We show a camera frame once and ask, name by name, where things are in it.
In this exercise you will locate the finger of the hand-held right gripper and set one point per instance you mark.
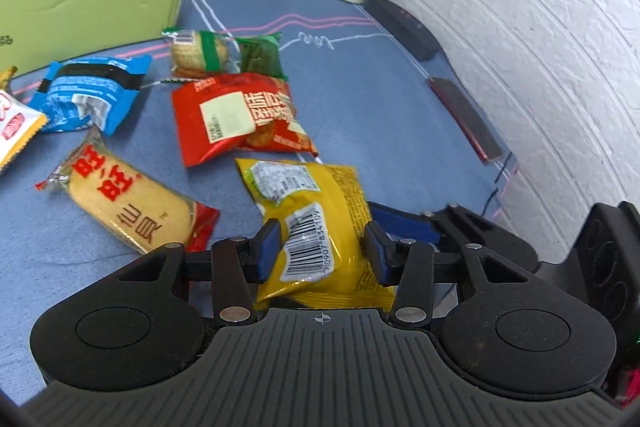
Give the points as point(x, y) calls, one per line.
point(405, 222)

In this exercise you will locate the white orange-edged snack packet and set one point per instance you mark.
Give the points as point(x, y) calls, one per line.
point(15, 127)

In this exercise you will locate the blue tablecloth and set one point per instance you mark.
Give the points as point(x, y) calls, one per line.
point(375, 107)

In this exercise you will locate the blue snack packet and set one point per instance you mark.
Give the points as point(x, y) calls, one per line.
point(85, 94)

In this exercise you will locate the red snack packet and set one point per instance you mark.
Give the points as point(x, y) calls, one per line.
point(230, 117)

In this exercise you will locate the yellow snack packet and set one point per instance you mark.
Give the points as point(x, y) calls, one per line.
point(320, 207)

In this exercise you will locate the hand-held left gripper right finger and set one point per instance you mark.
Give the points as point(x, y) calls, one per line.
point(380, 257)

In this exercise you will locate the red-edged phone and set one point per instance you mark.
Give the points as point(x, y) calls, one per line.
point(465, 117)

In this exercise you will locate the green cookie packet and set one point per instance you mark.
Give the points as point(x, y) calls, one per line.
point(220, 54)

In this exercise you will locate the clear yellow rice cracker packet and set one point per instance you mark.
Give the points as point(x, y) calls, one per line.
point(125, 202)

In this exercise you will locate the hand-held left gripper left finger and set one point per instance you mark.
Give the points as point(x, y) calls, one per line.
point(267, 252)

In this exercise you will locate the black flat device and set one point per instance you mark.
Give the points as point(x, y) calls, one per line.
point(405, 27)

